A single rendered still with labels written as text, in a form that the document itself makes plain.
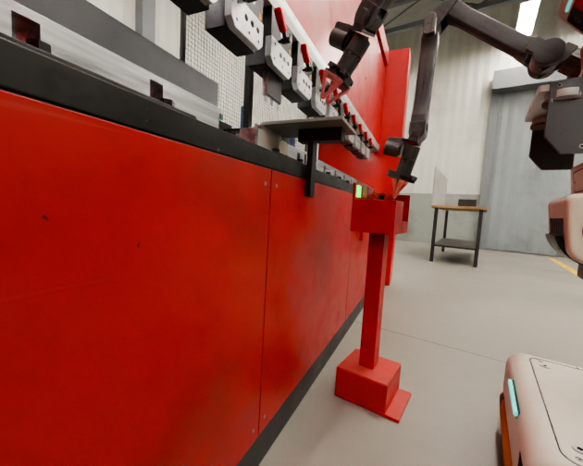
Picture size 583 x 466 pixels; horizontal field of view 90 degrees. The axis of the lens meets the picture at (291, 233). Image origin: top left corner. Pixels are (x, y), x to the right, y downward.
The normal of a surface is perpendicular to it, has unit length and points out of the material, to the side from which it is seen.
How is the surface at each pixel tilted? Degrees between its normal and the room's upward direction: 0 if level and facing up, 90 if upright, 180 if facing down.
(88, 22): 90
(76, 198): 90
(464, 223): 90
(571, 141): 90
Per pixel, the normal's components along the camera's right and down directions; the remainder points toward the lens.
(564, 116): -0.55, 0.04
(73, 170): 0.91, 0.09
